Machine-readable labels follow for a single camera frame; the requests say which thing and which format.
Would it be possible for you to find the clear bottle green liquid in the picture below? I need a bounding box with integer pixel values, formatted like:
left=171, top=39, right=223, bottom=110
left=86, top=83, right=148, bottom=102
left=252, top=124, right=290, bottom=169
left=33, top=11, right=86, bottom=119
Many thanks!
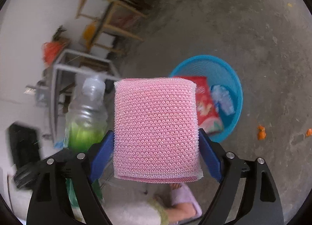
left=63, top=73, right=109, bottom=210

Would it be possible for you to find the red squirrel snack bag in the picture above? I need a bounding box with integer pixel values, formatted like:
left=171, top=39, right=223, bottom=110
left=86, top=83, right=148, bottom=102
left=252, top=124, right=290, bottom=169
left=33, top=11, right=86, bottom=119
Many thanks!
left=178, top=76, right=224, bottom=134

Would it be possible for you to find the pink mesh sponge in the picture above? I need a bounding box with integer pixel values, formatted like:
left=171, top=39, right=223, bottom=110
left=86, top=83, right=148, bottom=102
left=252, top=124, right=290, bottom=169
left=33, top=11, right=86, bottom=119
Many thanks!
left=113, top=78, right=203, bottom=183

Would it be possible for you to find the clear cake plastic bag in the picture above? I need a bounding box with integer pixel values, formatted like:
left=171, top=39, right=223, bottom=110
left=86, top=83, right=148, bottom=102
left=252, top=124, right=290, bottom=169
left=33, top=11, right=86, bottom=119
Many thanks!
left=210, top=85, right=235, bottom=116

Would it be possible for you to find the blue plastic trash basket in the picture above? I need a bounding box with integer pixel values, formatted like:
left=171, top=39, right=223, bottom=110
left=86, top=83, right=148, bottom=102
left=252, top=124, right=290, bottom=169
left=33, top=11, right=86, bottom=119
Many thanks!
left=170, top=55, right=243, bottom=143

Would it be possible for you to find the pink slipper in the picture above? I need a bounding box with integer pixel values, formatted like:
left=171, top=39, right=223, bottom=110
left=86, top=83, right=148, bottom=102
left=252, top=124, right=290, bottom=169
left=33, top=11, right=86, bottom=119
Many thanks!
left=166, top=183, right=203, bottom=224

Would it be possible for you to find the small orange peel piece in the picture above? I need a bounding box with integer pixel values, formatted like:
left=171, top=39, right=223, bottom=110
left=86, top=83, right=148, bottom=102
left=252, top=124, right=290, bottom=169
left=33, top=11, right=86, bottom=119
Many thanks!
left=306, top=128, right=312, bottom=137

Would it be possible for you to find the green fleece right sleeve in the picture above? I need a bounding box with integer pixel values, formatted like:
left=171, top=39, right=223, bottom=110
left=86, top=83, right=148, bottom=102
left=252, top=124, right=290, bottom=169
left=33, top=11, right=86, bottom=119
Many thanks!
left=104, top=199, right=169, bottom=225

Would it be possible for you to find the white side table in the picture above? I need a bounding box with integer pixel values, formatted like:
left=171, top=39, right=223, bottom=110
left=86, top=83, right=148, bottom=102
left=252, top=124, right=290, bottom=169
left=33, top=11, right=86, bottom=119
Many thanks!
left=47, top=48, right=121, bottom=143

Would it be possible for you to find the orange plastic bag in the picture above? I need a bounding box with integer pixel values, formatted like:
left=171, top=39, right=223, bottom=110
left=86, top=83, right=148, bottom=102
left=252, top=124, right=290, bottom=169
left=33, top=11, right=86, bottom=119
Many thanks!
left=42, top=41, right=66, bottom=66

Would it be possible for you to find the wooden chair black seat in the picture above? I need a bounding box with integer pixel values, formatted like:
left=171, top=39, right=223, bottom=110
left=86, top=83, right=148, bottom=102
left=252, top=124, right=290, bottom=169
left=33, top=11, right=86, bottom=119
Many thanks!
left=76, top=0, right=148, bottom=55

